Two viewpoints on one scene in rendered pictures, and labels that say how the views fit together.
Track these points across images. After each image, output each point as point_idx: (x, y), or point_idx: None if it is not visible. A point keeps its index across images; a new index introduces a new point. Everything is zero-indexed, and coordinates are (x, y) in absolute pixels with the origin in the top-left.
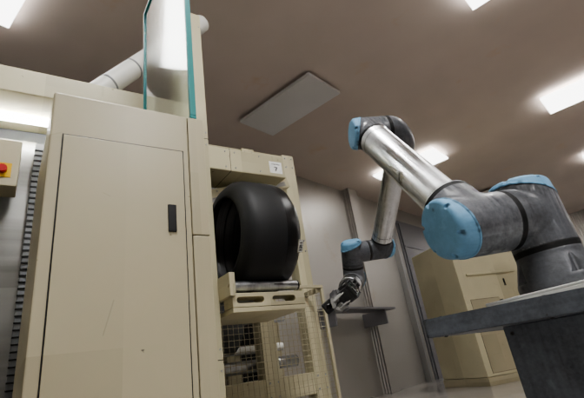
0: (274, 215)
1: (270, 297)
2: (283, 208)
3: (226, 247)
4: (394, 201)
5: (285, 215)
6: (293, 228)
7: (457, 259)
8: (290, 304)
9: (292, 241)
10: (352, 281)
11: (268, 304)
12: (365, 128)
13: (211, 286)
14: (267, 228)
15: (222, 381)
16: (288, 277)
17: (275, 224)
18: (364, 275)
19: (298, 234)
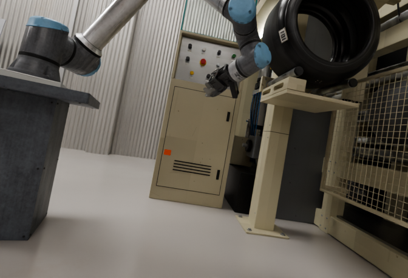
0: (267, 22)
1: (272, 88)
2: (274, 10)
3: (359, 39)
4: None
5: (272, 16)
6: (273, 23)
7: (84, 76)
8: (280, 91)
9: (274, 36)
10: (220, 68)
11: (271, 93)
12: None
13: (167, 95)
14: (263, 37)
15: (267, 143)
16: (294, 66)
17: (266, 30)
18: (252, 51)
19: (278, 25)
